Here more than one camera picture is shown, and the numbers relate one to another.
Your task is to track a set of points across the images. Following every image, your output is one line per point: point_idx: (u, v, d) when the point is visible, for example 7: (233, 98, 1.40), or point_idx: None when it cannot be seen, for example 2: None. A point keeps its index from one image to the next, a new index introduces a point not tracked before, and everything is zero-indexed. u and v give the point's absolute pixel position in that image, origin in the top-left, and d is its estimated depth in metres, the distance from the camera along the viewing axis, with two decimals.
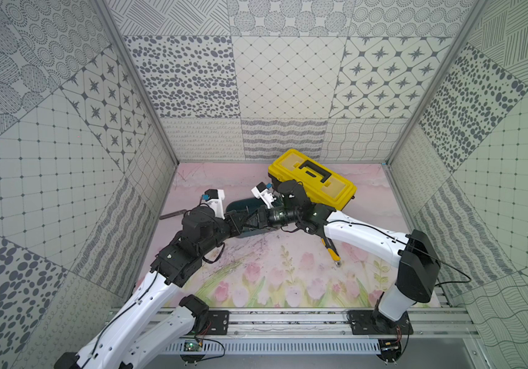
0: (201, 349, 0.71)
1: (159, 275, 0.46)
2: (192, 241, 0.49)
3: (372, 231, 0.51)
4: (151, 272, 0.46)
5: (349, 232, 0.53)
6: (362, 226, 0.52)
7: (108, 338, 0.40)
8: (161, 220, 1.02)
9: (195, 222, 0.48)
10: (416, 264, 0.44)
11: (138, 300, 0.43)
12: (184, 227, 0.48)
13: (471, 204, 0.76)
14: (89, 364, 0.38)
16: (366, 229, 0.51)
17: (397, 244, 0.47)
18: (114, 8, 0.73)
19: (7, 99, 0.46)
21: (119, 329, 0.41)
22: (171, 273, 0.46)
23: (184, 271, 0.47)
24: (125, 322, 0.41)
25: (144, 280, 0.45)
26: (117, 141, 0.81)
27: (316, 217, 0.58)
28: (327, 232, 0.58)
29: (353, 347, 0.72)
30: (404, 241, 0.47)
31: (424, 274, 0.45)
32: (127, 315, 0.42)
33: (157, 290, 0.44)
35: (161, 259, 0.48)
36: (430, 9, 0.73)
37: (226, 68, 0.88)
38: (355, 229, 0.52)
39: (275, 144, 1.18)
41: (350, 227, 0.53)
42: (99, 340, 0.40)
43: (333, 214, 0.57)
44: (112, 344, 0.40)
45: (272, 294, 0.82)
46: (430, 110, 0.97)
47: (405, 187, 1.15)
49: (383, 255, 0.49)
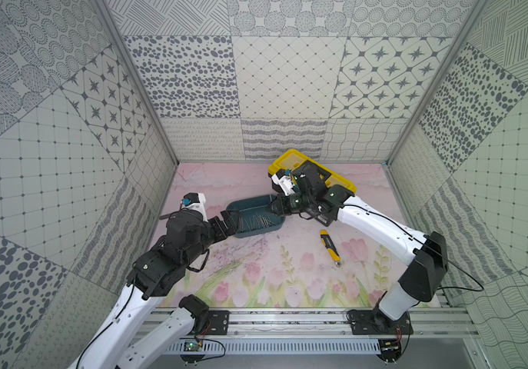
0: (201, 349, 0.71)
1: (135, 290, 0.41)
2: (176, 247, 0.45)
3: (388, 224, 0.49)
4: (127, 287, 0.42)
5: (364, 219, 0.51)
6: (378, 216, 0.51)
7: (88, 360, 0.38)
8: (161, 220, 1.02)
9: (180, 225, 0.44)
10: (428, 264, 0.43)
11: (116, 318, 0.40)
12: (168, 233, 0.44)
13: (471, 204, 0.76)
14: None
16: (382, 219, 0.50)
17: (413, 243, 0.45)
18: (114, 8, 0.73)
19: (7, 99, 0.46)
21: (99, 349, 0.38)
22: (148, 287, 0.41)
23: (164, 280, 0.42)
24: (104, 342, 0.38)
25: (121, 297, 0.41)
26: (117, 141, 0.81)
27: (332, 197, 0.56)
28: (340, 215, 0.55)
29: (353, 347, 0.72)
30: (422, 242, 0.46)
31: (433, 275, 0.45)
32: (106, 334, 0.39)
33: (135, 307, 0.40)
35: (138, 270, 0.43)
36: (430, 9, 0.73)
37: (226, 68, 0.88)
38: (371, 217, 0.51)
39: (275, 144, 1.18)
41: (367, 216, 0.51)
42: (80, 363, 0.38)
43: (351, 198, 0.55)
44: (93, 365, 0.37)
45: (271, 294, 0.82)
46: (430, 110, 0.97)
47: (405, 187, 1.15)
49: (396, 248, 0.48)
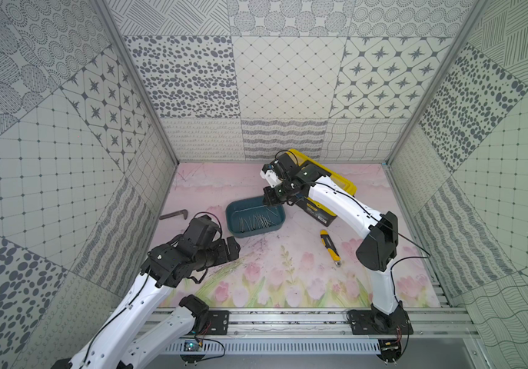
0: (201, 349, 0.71)
1: (149, 278, 0.43)
2: (192, 243, 0.50)
3: (351, 202, 0.55)
4: (141, 275, 0.44)
5: (331, 197, 0.56)
6: (344, 196, 0.56)
7: (100, 346, 0.39)
8: (161, 220, 1.02)
9: (202, 226, 0.51)
10: (380, 237, 0.50)
11: (128, 305, 0.41)
12: (190, 231, 0.50)
13: (471, 204, 0.76)
14: None
16: (347, 197, 0.56)
17: (370, 220, 0.52)
18: (114, 8, 0.73)
19: (7, 99, 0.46)
21: (111, 335, 0.39)
22: (161, 275, 0.43)
23: (176, 271, 0.45)
24: (116, 327, 0.40)
25: (135, 285, 0.43)
26: (117, 141, 0.81)
27: (306, 176, 0.60)
28: (311, 194, 0.61)
29: (353, 347, 0.72)
30: (376, 217, 0.52)
31: (383, 247, 0.54)
32: (118, 320, 0.40)
33: (148, 294, 0.42)
35: (152, 259, 0.45)
36: (430, 9, 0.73)
37: (226, 68, 0.88)
38: (338, 195, 0.56)
39: (275, 143, 1.17)
41: (334, 194, 0.57)
42: (90, 348, 0.39)
43: (323, 178, 0.60)
44: (103, 350, 0.38)
45: (272, 294, 0.82)
46: (430, 110, 0.97)
47: (404, 187, 1.16)
49: (355, 225, 0.54)
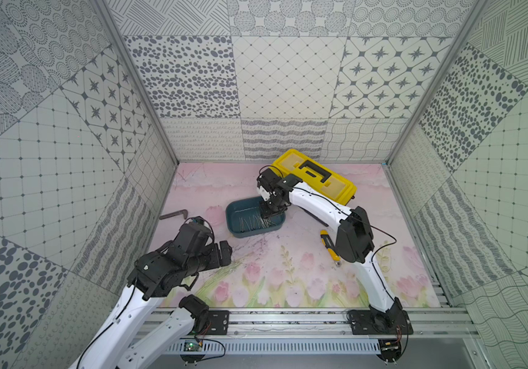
0: (201, 349, 0.71)
1: (136, 290, 0.42)
2: (182, 250, 0.48)
3: (324, 202, 0.61)
4: (128, 287, 0.42)
5: (307, 200, 0.63)
6: (318, 197, 0.62)
7: (89, 360, 0.38)
8: (161, 220, 1.02)
9: (192, 233, 0.48)
10: (350, 230, 0.55)
11: (116, 319, 0.40)
12: (180, 238, 0.48)
13: (471, 204, 0.76)
14: None
16: (320, 198, 0.62)
17: (341, 214, 0.58)
18: (114, 8, 0.73)
19: (7, 99, 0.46)
21: (101, 349, 0.38)
22: (150, 287, 0.41)
23: (164, 281, 0.43)
24: (104, 341, 0.39)
25: (122, 297, 0.41)
26: (117, 141, 0.81)
27: (283, 184, 0.68)
28: (291, 198, 0.68)
29: (353, 347, 0.72)
30: (347, 212, 0.58)
31: (353, 237, 0.56)
32: (107, 335, 0.39)
33: (135, 307, 0.40)
35: (139, 271, 0.43)
36: (430, 9, 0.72)
37: (226, 68, 0.88)
38: (313, 197, 0.63)
39: (275, 143, 1.17)
41: (310, 197, 0.63)
42: (80, 363, 0.38)
43: (300, 184, 0.67)
44: (93, 365, 0.38)
45: (272, 294, 0.82)
46: (430, 110, 0.97)
47: (405, 187, 1.15)
49: (331, 221, 0.59)
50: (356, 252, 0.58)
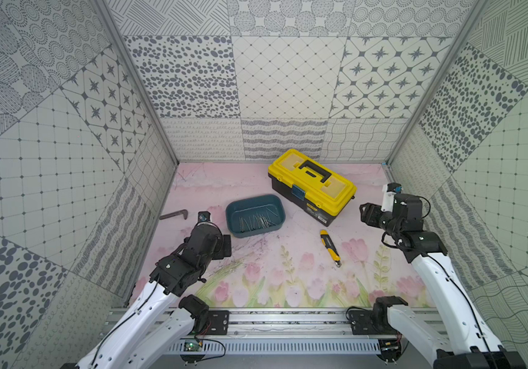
0: (201, 348, 0.72)
1: (158, 285, 0.47)
2: (195, 252, 0.53)
3: (460, 301, 0.43)
4: (151, 282, 0.47)
5: (440, 284, 0.46)
6: (456, 288, 0.45)
7: (108, 349, 0.41)
8: (161, 220, 1.02)
9: (203, 234, 0.53)
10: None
11: (137, 310, 0.44)
12: (192, 240, 0.53)
13: (471, 204, 0.76)
14: None
16: (460, 296, 0.44)
17: (479, 341, 0.39)
18: (114, 8, 0.73)
19: (7, 99, 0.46)
21: (121, 338, 0.41)
22: (170, 283, 0.47)
23: (183, 280, 0.49)
24: (124, 331, 0.42)
25: (143, 291, 0.46)
26: (117, 141, 0.81)
27: (420, 242, 0.52)
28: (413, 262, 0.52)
29: (353, 347, 0.72)
30: (490, 349, 0.38)
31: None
32: (127, 325, 0.43)
33: (157, 300, 0.45)
35: (161, 269, 0.49)
36: (430, 10, 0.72)
37: (226, 68, 0.88)
38: (449, 287, 0.45)
39: (275, 144, 1.18)
41: (445, 282, 0.46)
42: (99, 350, 0.41)
43: (443, 256, 0.49)
44: (111, 354, 0.40)
45: (272, 294, 0.82)
46: (430, 110, 0.97)
47: (405, 187, 1.16)
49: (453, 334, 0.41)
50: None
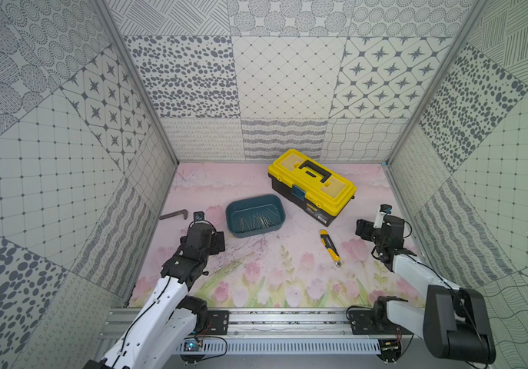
0: (201, 348, 0.72)
1: (171, 278, 0.52)
2: (196, 248, 0.59)
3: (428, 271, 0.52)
4: (163, 278, 0.52)
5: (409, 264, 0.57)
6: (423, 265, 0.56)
7: (134, 336, 0.43)
8: (161, 220, 1.02)
9: (199, 231, 0.59)
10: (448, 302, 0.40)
11: (156, 300, 0.48)
12: (190, 237, 0.59)
13: (471, 204, 0.76)
14: (121, 360, 0.40)
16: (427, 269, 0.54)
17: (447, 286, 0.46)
18: (114, 8, 0.73)
19: (7, 99, 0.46)
21: (144, 325, 0.44)
22: (181, 276, 0.53)
23: (192, 274, 0.55)
24: (147, 318, 0.45)
25: (157, 286, 0.51)
26: (117, 141, 0.81)
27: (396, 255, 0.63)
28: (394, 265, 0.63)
29: (353, 347, 0.72)
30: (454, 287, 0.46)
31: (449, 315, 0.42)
32: (148, 314, 0.46)
33: (174, 289, 0.50)
35: (170, 266, 0.55)
36: (430, 9, 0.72)
37: (226, 68, 0.88)
38: (418, 265, 0.55)
39: (275, 144, 1.18)
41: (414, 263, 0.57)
42: (124, 340, 0.43)
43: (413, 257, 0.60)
44: (139, 338, 0.43)
45: (272, 294, 0.82)
46: (430, 110, 0.97)
47: (405, 187, 1.16)
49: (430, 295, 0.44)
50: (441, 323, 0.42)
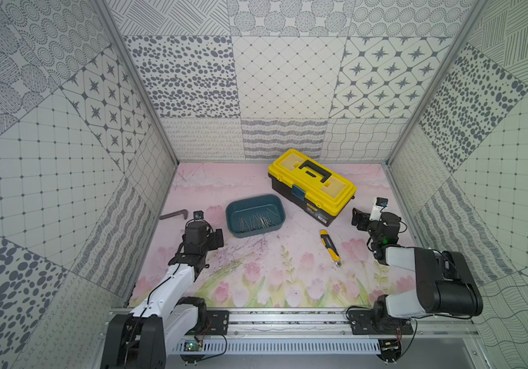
0: (201, 348, 0.72)
1: (183, 263, 0.60)
2: (196, 244, 0.66)
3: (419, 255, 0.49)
4: (173, 265, 0.58)
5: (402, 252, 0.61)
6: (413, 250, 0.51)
7: (156, 297, 0.47)
8: (161, 220, 1.02)
9: (196, 228, 0.66)
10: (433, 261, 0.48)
11: (171, 275, 0.55)
12: (188, 234, 0.66)
13: (471, 204, 0.76)
14: (147, 311, 0.44)
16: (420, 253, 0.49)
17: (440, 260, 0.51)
18: (114, 8, 0.73)
19: (7, 99, 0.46)
21: (164, 290, 0.49)
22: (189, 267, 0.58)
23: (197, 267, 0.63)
24: (166, 286, 0.51)
25: (170, 268, 0.57)
26: (117, 141, 0.81)
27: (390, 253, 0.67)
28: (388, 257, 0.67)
29: (353, 347, 0.72)
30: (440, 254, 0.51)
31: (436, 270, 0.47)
32: (167, 284, 0.52)
33: (185, 270, 0.57)
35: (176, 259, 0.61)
36: (430, 9, 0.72)
37: (226, 68, 0.88)
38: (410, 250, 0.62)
39: (275, 144, 1.18)
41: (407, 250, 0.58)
42: (149, 300, 0.47)
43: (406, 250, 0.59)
44: (160, 298, 0.47)
45: (272, 294, 0.82)
46: (430, 110, 0.97)
47: (405, 187, 1.16)
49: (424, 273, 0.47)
50: (433, 280, 0.46)
